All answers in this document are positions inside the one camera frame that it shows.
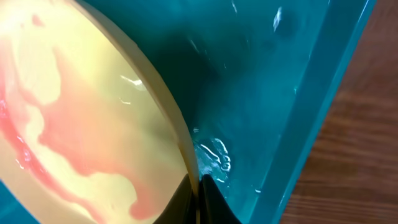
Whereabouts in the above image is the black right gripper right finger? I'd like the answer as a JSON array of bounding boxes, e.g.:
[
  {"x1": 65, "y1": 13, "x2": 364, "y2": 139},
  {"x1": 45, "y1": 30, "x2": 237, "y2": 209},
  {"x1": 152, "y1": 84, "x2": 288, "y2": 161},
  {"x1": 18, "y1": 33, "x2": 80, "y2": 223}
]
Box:
[{"x1": 199, "y1": 174, "x2": 241, "y2": 224}]

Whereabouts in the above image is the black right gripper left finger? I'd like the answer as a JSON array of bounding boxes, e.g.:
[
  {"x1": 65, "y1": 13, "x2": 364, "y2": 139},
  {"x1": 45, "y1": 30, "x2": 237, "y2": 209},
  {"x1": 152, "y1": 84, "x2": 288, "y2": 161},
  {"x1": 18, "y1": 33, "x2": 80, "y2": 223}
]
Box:
[{"x1": 154, "y1": 175, "x2": 197, "y2": 224}]

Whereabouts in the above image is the blue plastic tray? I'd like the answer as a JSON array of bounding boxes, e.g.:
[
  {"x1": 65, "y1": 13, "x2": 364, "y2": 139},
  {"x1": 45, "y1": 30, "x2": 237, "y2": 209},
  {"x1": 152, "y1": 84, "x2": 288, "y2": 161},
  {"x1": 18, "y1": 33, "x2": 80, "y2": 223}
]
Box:
[{"x1": 1, "y1": 0, "x2": 374, "y2": 223}]

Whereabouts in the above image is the yellow-green plate with red stain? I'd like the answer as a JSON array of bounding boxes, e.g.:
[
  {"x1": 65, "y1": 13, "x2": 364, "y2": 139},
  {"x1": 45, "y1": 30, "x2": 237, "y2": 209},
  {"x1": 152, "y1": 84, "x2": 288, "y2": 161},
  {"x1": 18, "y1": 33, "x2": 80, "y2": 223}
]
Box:
[{"x1": 1, "y1": 1, "x2": 199, "y2": 223}]

